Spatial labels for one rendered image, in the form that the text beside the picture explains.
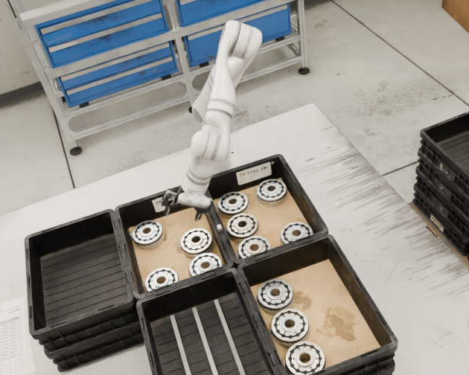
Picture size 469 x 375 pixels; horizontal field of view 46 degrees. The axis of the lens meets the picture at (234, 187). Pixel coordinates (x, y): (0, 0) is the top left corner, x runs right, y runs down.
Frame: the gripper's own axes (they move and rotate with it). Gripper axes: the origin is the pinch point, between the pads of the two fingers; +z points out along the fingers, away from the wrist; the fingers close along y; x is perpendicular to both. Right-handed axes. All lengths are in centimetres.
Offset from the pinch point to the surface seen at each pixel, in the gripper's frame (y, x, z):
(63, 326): 28.0, 32.3, 17.2
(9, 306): 47, 10, 54
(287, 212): -36.1, -9.9, 0.9
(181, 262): -3.8, 6.9, 15.0
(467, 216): -123, -35, 11
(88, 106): 39, -160, 111
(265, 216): -29.3, -9.2, 4.2
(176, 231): -2.2, -6.2, 17.1
